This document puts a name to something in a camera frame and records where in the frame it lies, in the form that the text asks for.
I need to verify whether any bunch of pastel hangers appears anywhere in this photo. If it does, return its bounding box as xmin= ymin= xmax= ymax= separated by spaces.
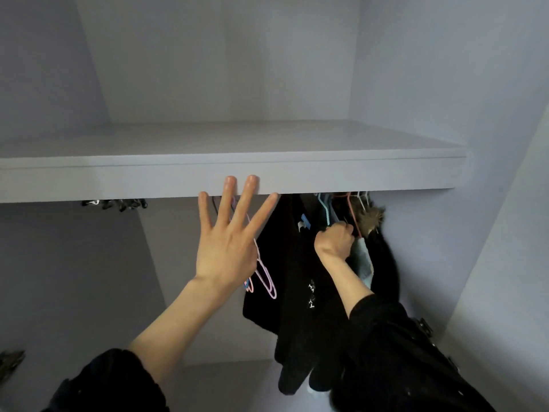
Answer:
xmin=212 ymin=195 xmax=279 ymax=301

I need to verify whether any light blue knit sweater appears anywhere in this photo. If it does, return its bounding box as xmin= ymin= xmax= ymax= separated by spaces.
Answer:
xmin=347 ymin=240 xmax=374 ymax=288

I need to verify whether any light grey wardrobe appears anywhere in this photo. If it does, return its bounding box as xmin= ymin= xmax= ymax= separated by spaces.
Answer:
xmin=0 ymin=0 xmax=549 ymax=412

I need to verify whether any grey wardrobe shelf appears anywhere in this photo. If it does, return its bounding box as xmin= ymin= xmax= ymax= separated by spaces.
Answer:
xmin=0 ymin=120 xmax=468 ymax=204

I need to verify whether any light blue plastic hanger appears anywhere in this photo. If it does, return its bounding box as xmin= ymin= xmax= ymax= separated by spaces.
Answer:
xmin=315 ymin=193 xmax=336 ymax=228

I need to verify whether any cluster of metal clips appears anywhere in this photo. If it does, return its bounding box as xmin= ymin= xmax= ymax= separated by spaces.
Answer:
xmin=81 ymin=198 xmax=149 ymax=213

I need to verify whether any pink wire hanger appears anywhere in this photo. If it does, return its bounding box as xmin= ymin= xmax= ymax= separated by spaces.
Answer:
xmin=345 ymin=191 xmax=361 ymax=232

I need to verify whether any person's left hand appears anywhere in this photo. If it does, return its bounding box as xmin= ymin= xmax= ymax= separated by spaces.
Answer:
xmin=194 ymin=175 xmax=281 ymax=297

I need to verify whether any person's right hand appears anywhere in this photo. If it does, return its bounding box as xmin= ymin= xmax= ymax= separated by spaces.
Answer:
xmin=314 ymin=222 xmax=355 ymax=263

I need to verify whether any black fur-trimmed jacket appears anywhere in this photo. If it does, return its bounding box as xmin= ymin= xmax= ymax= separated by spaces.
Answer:
xmin=347 ymin=191 xmax=401 ymax=301

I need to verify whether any black top with blue label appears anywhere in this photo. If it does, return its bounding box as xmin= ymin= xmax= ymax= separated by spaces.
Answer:
xmin=242 ymin=195 xmax=348 ymax=395

